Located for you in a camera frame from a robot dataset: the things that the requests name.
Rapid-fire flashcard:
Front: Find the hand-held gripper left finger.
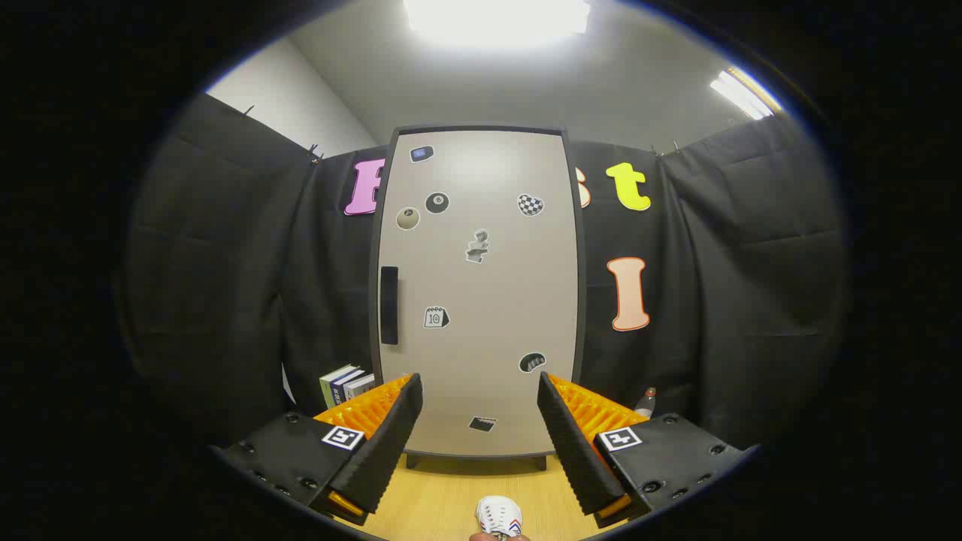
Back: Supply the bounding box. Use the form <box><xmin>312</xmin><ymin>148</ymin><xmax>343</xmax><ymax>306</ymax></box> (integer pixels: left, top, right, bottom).
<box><xmin>218</xmin><ymin>373</ymin><xmax>424</xmax><ymax>527</ymax></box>

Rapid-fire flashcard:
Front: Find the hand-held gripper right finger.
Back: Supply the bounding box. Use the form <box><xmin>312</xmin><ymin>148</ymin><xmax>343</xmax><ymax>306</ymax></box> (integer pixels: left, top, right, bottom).
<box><xmin>537</xmin><ymin>372</ymin><xmax>756</xmax><ymax>528</ymax></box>

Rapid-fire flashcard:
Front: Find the white canvas shoe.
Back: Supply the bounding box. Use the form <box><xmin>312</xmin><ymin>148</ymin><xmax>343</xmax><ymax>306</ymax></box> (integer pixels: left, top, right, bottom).
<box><xmin>475</xmin><ymin>495</ymin><xmax>523</xmax><ymax>539</ymax></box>

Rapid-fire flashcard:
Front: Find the black door handle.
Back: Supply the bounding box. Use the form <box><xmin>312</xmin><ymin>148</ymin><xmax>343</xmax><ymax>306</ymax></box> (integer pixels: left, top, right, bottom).
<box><xmin>380</xmin><ymin>266</ymin><xmax>399</xmax><ymax>346</ymax></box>

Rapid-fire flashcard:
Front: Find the dark grey shoe cabinet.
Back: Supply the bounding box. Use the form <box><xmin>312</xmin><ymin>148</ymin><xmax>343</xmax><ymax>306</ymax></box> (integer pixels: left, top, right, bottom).
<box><xmin>368</xmin><ymin>124</ymin><xmax>588</xmax><ymax>471</ymax></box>

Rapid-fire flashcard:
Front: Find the grey shoe cabinet door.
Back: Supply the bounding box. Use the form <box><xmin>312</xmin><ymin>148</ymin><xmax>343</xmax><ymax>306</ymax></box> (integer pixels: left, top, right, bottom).
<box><xmin>378</xmin><ymin>129</ymin><xmax>579</xmax><ymax>458</ymax></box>

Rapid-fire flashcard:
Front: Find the dark blue book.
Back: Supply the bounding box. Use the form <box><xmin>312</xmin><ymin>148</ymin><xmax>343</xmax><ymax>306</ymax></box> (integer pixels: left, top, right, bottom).
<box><xmin>329</xmin><ymin>368</ymin><xmax>367</xmax><ymax>407</ymax></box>

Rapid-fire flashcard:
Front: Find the green and white book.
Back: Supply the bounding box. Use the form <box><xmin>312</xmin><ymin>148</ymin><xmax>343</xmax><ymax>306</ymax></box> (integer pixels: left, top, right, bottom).
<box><xmin>319</xmin><ymin>364</ymin><xmax>360</xmax><ymax>410</ymax></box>

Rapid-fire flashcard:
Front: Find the black backdrop cloth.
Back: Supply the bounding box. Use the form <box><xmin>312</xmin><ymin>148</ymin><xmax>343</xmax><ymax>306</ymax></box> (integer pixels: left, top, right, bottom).
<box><xmin>124</xmin><ymin>92</ymin><xmax>850</xmax><ymax>452</ymax></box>

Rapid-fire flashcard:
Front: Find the ceiling tube light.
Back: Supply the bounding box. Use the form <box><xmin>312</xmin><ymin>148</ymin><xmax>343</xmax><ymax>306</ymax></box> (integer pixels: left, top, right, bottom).
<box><xmin>710</xmin><ymin>66</ymin><xmax>775</xmax><ymax>121</ymax></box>

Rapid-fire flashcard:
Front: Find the ceiling light panel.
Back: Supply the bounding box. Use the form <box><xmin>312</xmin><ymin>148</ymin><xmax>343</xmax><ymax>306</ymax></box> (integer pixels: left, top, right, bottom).
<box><xmin>404</xmin><ymin>0</ymin><xmax>592</xmax><ymax>46</ymax></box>

